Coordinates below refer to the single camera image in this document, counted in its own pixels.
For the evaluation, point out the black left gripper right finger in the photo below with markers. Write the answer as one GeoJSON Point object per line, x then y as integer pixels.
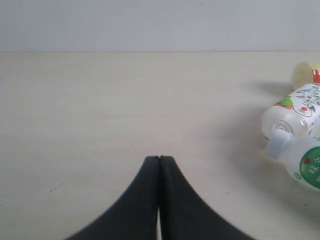
{"type": "Point", "coordinates": [183, 214]}

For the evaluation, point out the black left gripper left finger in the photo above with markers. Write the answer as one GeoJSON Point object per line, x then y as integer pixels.
{"type": "Point", "coordinates": [134, 215]}

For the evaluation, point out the clear bottle green label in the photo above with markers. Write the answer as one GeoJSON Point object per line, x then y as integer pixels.
{"type": "Point", "coordinates": [300, 156]}

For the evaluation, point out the clear bottle floral white label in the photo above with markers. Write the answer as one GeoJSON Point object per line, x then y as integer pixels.
{"type": "Point", "coordinates": [298, 113]}

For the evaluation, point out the yellow juice bottle red cap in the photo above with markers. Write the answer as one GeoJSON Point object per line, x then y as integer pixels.
{"type": "Point", "coordinates": [305, 73]}

